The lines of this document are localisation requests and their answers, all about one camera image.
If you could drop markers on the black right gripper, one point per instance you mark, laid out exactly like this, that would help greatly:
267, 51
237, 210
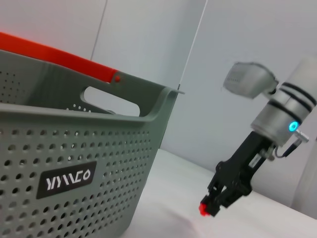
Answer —
242, 163

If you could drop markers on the small red toy brick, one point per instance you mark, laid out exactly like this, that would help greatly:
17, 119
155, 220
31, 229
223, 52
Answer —
203, 208

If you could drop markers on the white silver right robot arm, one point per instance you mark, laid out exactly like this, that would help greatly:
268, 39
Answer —
284, 111

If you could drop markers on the grey-green perforated storage bin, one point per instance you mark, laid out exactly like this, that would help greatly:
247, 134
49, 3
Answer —
74, 148

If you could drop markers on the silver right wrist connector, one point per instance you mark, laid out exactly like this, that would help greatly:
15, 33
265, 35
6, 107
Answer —
270, 154

